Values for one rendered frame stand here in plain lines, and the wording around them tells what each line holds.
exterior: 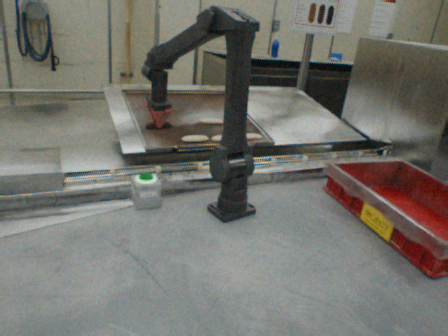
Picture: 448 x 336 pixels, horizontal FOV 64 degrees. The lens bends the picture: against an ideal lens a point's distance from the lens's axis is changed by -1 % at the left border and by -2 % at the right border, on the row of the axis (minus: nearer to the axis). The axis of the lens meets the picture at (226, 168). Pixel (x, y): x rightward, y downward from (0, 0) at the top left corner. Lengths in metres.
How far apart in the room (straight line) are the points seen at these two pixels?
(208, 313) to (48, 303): 0.29
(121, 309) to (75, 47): 4.21
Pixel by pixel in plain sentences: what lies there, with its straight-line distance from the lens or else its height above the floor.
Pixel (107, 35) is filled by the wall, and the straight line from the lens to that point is 4.78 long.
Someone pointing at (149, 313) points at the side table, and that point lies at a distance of 0.73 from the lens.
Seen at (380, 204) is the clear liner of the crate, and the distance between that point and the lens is 1.05.
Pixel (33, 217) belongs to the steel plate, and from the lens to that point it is 1.03.
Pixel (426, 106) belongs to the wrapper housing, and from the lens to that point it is 1.55.
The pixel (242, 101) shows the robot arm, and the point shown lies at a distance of 0.93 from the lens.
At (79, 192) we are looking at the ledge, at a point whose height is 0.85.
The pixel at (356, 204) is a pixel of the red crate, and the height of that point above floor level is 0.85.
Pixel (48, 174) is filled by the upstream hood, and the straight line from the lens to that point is 1.03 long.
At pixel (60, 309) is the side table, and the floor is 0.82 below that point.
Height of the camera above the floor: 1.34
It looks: 23 degrees down
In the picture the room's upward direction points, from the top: 6 degrees clockwise
